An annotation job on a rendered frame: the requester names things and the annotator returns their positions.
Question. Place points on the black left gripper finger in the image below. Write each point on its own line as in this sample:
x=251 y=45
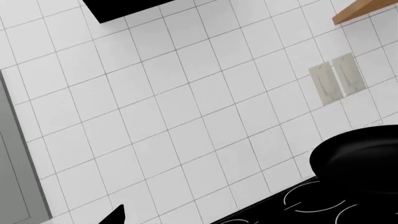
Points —
x=115 y=216

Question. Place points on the black frying pan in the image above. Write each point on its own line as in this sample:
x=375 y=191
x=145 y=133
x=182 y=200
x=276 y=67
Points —
x=357 y=158

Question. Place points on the grey cabinet side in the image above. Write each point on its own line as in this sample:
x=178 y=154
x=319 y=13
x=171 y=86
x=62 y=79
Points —
x=15 y=163

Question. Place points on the black glass cooktop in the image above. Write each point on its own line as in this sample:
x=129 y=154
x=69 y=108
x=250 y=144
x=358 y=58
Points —
x=311 y=205

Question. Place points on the black range hood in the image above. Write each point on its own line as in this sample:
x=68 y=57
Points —
x=124 y=8

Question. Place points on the grey wall outlet plate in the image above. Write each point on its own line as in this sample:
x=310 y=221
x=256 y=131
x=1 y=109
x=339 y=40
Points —
x=348 y=74
x=326 y=84

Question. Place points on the wooden wall shelf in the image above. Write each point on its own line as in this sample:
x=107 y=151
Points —
x=357 y=10

